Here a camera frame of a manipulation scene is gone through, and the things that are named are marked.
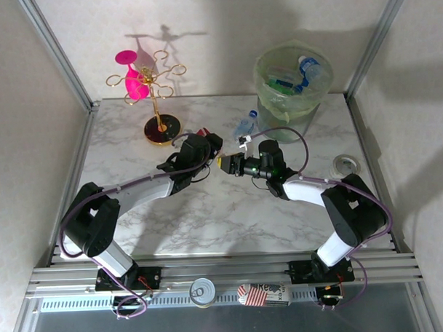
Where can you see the clear water bottle blue cap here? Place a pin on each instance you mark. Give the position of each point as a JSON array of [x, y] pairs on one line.
[[245, 125]]

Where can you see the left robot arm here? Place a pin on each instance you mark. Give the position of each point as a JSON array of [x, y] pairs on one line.
[[142, 188]]

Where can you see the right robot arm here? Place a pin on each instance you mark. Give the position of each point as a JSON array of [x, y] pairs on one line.
[[354, 205]]

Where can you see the green translucent trash bin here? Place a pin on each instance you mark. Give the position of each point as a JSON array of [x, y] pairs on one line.
[[282, 133]]

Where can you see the pale green bin liner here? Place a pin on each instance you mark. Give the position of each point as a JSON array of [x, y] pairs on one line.
[[266, 99]]

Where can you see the gold wine glass stand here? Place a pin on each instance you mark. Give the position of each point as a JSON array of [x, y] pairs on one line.
[[169, 133]]

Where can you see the clear tape roll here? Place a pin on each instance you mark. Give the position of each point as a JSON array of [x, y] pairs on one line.
[[335, 166]]

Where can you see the pink wine glass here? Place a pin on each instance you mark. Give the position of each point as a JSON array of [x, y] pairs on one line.
[[137, 87]]

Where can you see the silver tin can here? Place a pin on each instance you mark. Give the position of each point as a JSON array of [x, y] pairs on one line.
[[202, 292]]

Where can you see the red white striped box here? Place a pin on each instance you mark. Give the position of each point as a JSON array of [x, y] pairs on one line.
[[264, 295]]

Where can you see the small circuit board with light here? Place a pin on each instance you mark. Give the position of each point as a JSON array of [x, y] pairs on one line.
[[329, 295]]

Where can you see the grey metal panel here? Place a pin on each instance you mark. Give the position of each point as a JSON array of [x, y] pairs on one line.
[[227, 326]]

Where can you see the aluminium table side rail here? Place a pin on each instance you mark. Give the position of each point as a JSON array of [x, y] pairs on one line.
[[366, 132], [80, 149]]

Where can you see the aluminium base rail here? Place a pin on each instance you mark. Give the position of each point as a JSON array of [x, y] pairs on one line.
[[225, 271]]

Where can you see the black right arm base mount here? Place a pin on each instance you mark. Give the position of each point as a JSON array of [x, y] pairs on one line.
[[299, 272]]

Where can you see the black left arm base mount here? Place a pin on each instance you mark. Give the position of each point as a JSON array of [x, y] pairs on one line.
[[152, 277]]

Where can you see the aluminium frame post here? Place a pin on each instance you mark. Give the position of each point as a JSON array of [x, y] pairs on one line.
[[57, 55], [380, 29]]

